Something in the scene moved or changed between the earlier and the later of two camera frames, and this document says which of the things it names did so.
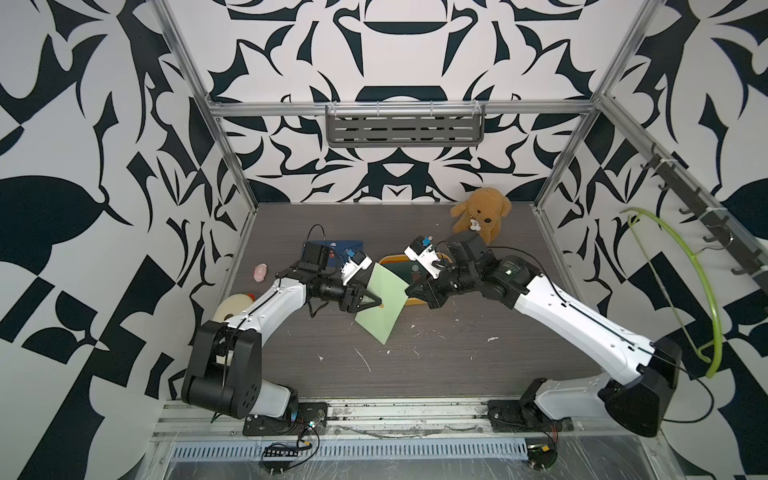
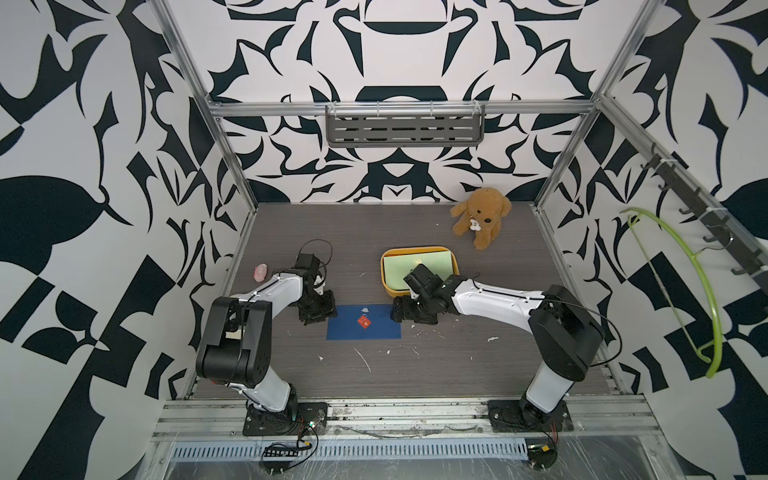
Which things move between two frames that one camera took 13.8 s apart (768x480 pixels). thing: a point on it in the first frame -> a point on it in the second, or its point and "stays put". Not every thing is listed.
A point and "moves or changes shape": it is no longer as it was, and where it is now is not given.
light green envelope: [380, 321] moves or changes shape
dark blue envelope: [337, 248] -> [363, 321]
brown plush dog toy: [481, 213] stays put
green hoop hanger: [704, 356] stays put
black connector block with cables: [276, 457] stays put
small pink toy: [259, 272] stays put
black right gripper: [428, 291] -> [404, 313]
